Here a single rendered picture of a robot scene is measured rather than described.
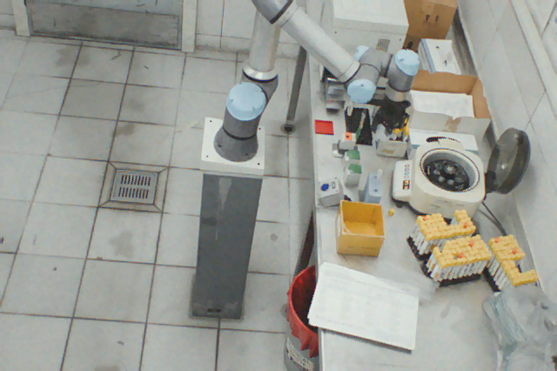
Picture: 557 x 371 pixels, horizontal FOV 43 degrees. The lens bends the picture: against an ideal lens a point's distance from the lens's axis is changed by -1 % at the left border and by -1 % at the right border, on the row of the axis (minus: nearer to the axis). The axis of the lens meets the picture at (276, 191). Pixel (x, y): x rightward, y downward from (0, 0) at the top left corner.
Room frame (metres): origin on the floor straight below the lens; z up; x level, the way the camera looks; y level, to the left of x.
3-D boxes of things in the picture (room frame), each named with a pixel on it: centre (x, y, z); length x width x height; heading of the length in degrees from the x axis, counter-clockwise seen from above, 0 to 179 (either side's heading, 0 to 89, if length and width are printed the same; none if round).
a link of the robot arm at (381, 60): (1.78, -0.21, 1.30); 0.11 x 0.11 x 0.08; 80
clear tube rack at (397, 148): (1.95, -0.35, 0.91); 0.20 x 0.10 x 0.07; 8
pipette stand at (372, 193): (1.61, -0.30, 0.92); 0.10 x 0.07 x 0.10; 3
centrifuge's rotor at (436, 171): (1.71, -0.54, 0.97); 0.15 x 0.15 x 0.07
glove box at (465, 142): (1.89, -0.54, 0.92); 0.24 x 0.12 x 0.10; 98
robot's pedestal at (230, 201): (1.72, 0.16, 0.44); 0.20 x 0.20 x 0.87; 8
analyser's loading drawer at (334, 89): (2.13, -0.14, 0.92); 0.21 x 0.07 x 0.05; 8
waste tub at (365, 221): (1.45, -0.27, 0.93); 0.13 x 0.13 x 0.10; 7
